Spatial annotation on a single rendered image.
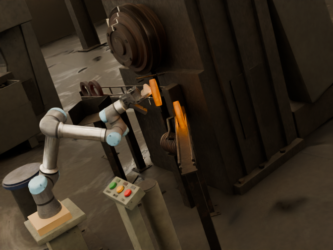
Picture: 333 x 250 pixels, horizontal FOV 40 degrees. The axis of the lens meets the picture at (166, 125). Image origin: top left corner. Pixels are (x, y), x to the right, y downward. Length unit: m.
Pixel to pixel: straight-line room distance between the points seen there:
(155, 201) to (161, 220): 0.12
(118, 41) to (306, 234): 1.60
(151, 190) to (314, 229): 0.92
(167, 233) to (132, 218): 0.28
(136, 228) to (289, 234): 0.86
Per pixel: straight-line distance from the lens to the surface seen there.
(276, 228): 2.75
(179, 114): 2.62
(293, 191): 3.02
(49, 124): 2.67
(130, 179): 3.75
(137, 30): 2.88
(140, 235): 2.42
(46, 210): 2.93
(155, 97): 2.58
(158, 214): 2.48
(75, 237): 3.02
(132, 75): 3.42
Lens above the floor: 1.65
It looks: 21 degrees down
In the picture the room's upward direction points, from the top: 19 degrees counter-clockwise
